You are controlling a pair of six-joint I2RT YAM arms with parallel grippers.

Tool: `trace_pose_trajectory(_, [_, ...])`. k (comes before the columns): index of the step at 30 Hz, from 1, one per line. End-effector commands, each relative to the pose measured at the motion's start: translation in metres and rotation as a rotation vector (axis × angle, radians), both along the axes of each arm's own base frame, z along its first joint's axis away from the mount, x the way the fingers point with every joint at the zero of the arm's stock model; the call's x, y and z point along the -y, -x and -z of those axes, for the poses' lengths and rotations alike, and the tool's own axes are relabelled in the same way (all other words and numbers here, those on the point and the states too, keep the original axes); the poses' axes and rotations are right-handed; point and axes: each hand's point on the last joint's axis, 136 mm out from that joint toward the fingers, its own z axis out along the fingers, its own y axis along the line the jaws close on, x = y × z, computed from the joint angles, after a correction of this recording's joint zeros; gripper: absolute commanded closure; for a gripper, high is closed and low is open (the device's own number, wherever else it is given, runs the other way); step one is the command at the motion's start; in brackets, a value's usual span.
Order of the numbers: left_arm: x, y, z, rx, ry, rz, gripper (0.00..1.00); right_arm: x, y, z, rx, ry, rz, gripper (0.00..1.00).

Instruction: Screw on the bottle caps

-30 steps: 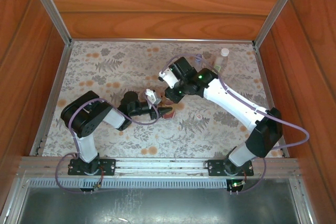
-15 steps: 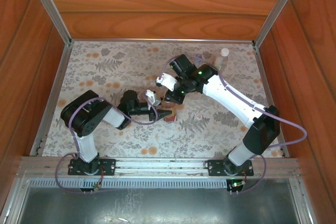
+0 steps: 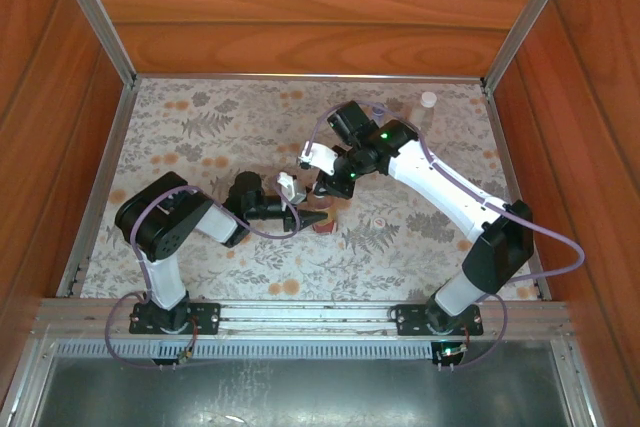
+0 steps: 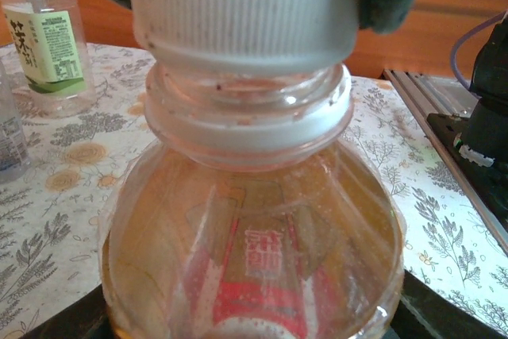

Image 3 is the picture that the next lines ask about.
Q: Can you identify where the orange bottle with red label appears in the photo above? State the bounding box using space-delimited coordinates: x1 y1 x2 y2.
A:
308 192 339 237

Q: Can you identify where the clear bottle with green label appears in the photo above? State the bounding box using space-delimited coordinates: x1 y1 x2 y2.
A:
407 91 439 136

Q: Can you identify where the shiny metal sheet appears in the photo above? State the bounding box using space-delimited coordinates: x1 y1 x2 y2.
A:
29 357 594 427

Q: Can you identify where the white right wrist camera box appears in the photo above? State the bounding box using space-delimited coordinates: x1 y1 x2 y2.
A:
297 141 338 172

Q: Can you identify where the aluminium front rail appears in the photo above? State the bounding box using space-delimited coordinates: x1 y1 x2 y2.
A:
32 298 572 341

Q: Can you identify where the aluminium rail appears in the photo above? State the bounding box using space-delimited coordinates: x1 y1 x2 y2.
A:
55 82 137 299
481 82 551 301
133 72 487 83
32 298 572 341

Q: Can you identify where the aluminium back rail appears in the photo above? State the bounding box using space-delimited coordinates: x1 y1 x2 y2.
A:
133 72 487 83

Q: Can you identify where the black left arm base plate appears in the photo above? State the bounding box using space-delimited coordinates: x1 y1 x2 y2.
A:
128 300 221 336

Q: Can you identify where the grey slotted cable duct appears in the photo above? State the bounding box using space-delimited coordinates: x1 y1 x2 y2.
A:
53 339 557 361

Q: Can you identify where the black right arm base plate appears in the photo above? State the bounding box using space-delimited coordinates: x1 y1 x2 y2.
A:
394 302 485 338

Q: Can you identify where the aluminium right side rail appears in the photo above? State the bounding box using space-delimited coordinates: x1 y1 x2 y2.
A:
481 82 551 301

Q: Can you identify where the aluminium left side rail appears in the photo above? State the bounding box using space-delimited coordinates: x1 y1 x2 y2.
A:
55 82 137 299

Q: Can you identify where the aluminium right corner post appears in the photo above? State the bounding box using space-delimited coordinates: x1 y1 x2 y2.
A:
482 0 581 91

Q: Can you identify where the aluminium corner post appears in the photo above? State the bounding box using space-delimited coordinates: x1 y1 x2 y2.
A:
482 0 581 91
47 0 139 91

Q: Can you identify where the aluminium left corner post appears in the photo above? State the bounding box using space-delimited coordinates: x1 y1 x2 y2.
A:
47 0 139 91

